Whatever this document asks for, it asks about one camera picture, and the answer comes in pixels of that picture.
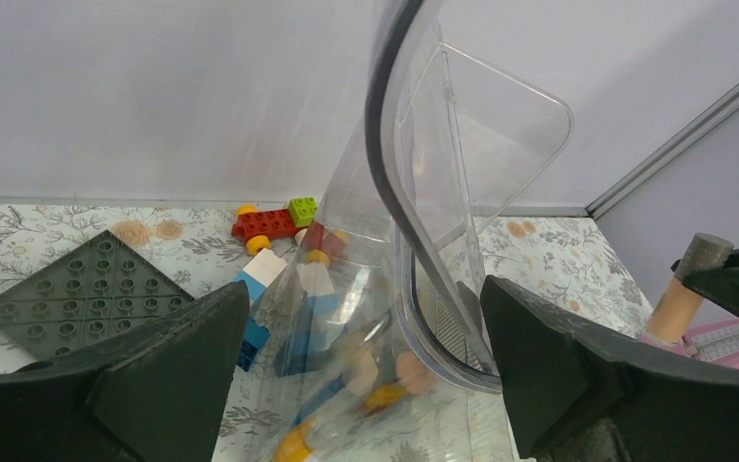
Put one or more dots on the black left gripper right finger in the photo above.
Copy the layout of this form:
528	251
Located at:
575	390

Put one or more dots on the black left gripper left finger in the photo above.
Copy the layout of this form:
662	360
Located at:
154	393

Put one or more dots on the beige foundation tube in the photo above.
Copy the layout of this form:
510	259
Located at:
678	305

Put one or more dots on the beige makeup sponge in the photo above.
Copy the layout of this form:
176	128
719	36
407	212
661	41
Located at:
354	355

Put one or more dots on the clear acrylic organizer box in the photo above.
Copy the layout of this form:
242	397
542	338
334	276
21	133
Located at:
445	144

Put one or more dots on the orange round sponge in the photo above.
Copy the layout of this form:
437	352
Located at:
412	375

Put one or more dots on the dark grey building plate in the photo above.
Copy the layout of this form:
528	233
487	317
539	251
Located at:
97	291

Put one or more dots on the blue toy block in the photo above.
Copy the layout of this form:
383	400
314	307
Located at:
257	275

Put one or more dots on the red yellow toy piece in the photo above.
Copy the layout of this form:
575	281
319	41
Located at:
257	230

